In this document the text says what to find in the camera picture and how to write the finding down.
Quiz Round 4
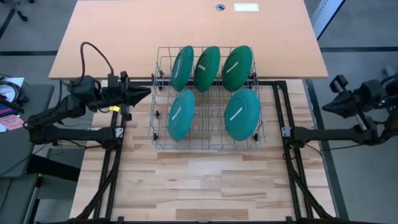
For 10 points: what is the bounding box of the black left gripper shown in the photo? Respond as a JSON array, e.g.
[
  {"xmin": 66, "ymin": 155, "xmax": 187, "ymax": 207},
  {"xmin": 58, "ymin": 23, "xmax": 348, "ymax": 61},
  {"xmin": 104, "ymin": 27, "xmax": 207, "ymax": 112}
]
[{"xmin": 107, "ymin": 70, "xmax": 152, "ymax": 122}]

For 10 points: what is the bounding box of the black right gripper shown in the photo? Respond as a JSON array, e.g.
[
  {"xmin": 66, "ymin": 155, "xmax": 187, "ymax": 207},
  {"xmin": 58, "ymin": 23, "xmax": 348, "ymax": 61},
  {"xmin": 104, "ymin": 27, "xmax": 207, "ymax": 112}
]
[{"xmin": 322, "ymin": 74, "xmax": 387, "ymax": 131}]

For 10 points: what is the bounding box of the green round plate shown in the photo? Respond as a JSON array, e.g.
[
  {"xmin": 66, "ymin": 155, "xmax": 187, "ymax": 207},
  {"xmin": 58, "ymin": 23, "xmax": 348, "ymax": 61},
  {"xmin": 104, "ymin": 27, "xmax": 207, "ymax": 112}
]
[
  {"xmin": 167, "ymin": 89, "xmax": 196, "ymax": 142},
  {"xmin": 171, "ymin": 45, "xmax": 195, "ymax": 93},
  {"xmin": 193, "ymin": 45, "xmax": 221, "ymax": 93},
  {"xmin": 221, "ymin": 45, "xmax": 253, "ymax": 93},
  {"xmin": 224, "ymin": 88, "xmax": 262, "ymax": 142}
]

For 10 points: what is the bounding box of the grey floor bar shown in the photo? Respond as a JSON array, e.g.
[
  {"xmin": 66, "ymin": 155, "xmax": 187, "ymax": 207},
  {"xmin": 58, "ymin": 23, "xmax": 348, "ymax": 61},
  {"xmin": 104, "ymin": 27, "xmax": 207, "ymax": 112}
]
[{"xmin": 382, "ymin": 64, "xmax": 397, "ymax": 77}]

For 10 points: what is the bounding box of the white perforated panel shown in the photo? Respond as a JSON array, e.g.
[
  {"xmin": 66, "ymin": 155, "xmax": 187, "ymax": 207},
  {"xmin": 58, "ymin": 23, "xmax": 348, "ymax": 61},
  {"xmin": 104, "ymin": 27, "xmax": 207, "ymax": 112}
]
[{"xmin": 310, "ymin": 0, "xmax": 346, "ymax": 40}]

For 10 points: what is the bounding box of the black flat panel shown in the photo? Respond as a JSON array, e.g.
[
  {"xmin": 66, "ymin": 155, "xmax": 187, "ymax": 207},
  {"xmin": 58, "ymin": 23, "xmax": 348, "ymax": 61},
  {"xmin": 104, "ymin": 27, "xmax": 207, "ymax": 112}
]
[{"xmin": 26, "ymin": 154, "xmax": 81, "ymax": 182}]

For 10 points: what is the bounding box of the white paper sheet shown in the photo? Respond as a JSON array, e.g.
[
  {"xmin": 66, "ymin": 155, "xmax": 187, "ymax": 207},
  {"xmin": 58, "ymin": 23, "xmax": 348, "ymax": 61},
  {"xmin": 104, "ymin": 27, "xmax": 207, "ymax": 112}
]
[{"xmin": 0, "ymin": 77, "xmax": 25, "ymax": 103}]

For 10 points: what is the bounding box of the pink paper note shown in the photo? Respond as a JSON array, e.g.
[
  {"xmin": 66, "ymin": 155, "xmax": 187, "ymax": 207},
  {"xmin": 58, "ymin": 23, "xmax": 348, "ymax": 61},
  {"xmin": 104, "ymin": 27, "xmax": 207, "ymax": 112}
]
[{"xmin": 0, "ymin": 114, "xmax": 29, "ymax": 131}]

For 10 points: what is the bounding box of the grey side table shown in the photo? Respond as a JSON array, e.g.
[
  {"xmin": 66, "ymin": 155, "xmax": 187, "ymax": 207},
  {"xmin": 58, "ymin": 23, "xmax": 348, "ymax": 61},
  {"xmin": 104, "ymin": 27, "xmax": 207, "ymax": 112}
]
[{"xmin": 0, "ymin": 83, "xmax": 56, "ymax": 179}]

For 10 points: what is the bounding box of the blue flat object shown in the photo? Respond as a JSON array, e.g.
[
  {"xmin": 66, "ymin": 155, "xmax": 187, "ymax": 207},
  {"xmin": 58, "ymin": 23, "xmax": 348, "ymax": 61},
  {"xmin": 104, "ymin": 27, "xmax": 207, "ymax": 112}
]
[{"xmin": 0, "ymin": 104, "xmax": 15, "ymax": 118}]

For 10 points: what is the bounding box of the white rectangular desk inlay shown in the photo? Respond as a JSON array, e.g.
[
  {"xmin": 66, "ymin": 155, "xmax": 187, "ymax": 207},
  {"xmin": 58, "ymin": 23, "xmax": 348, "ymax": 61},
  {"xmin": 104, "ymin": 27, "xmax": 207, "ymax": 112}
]
[{"xmin": 234, "ymin": 2, "xmax": 260, "ymax": 12}]

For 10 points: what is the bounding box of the black office chair base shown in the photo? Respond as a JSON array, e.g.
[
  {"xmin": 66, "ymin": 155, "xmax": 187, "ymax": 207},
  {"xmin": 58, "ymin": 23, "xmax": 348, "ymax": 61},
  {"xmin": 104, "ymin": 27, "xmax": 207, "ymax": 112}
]
[{"xmin": 0, "ymin": 0, "xmax": 35, "ymax": 23}]

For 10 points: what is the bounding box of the grey metal table leg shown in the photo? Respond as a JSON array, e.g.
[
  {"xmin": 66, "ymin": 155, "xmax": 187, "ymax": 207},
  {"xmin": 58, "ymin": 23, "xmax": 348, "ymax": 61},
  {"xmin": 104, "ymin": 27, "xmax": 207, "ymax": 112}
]
[{"xmin": 22, "ymin": 173, "xmax": 44, "ymax": 224}]

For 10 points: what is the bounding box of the grey wire dish rack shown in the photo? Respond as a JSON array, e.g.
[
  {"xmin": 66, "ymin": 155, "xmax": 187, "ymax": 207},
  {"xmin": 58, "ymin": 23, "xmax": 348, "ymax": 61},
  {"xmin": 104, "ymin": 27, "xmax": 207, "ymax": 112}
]
[{"xmin": 149, "ymin": 46, "xmax": 266, "ymax": 151}]

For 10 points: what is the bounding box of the black aluminium table frame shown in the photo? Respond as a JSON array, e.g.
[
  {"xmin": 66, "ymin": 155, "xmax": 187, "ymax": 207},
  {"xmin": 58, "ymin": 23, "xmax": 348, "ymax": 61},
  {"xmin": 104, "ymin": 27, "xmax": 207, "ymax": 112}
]
[{"xmin": 73, "ymin": 80, "xmax": 338, "ymax": 224}]

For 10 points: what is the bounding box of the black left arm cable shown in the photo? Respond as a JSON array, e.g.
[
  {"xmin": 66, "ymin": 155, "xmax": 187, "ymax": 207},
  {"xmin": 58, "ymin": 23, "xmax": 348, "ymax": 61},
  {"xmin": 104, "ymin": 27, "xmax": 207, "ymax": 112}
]
[{"xmin": 80, "ymin": 42, "xmax": 114, "ymax": 85}]

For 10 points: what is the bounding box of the black coiled cable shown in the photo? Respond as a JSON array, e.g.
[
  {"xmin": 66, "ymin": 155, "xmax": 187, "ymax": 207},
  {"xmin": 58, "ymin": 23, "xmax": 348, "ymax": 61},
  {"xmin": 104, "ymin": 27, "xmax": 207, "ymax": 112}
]
[{"xmin": 0, "ymin": 80, "xmax": 30, "ymax": 113}]

